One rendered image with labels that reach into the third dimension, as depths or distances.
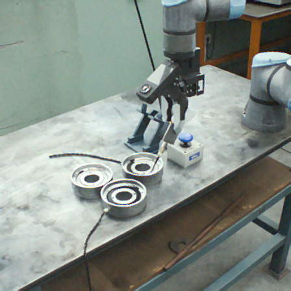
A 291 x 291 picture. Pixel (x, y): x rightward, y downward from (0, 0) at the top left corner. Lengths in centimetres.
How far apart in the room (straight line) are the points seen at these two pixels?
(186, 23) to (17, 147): 65
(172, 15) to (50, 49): 182
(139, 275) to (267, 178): 64
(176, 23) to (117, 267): 67
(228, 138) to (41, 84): 166
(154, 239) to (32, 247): 47
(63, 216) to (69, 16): 187
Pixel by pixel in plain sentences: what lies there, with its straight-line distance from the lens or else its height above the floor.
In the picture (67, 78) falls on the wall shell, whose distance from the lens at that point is 278.
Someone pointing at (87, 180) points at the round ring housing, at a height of 81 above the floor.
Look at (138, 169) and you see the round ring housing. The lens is 110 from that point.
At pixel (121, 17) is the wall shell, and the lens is 292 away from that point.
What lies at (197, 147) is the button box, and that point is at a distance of 113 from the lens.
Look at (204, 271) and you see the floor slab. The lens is 193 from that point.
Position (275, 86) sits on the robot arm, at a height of 97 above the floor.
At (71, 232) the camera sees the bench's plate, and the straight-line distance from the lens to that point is 94.
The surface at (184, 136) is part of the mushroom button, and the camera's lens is 112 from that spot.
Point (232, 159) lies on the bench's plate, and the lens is 117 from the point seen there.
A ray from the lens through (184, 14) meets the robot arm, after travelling 91.
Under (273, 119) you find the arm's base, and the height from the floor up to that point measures 84.
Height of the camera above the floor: 143
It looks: 32 degrees down
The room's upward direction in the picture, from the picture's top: 1 degrees counter-clockwise
